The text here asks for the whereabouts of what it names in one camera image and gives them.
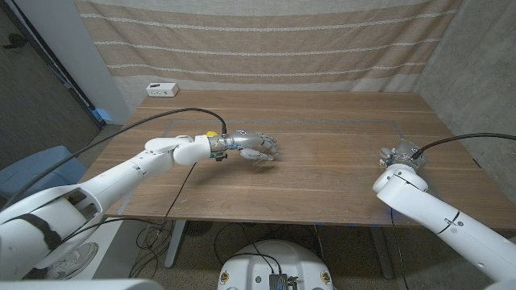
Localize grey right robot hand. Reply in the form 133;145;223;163
378;139;428;170

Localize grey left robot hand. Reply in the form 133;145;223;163
208;130;281;163

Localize beige striped backdrop cloth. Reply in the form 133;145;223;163
74;0;464;93

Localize grey table leg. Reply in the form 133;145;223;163
369;226;396;280
164;219;188;269

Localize dark round grille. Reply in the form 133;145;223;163
182;220;214;238

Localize white power strip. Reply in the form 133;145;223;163
145;82;180;98

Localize white robot torso base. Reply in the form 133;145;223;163
217;239;335;290

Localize small grey electronics module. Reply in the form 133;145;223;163
268;273;300;290

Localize small blue object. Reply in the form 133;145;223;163
93;107;114;123

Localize white flat board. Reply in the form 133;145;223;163
68;217;124;281

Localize white sneaker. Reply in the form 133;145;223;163
44;241;99;280

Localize blue-grey chair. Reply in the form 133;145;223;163
0;145;88;201

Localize white robot chest edge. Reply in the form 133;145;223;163
0;278;164;290

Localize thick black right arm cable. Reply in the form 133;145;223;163
410;132;516;160

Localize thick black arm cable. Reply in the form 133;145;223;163
0;106;228;211
410;132;516;160

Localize thin black hanging cable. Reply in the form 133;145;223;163
160;160;198;226

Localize black torso cable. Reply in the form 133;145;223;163
213;222;284;276

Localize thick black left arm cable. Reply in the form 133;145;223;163
0;106;228;211

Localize tangled black floor cables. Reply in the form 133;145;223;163
127;219;179;280

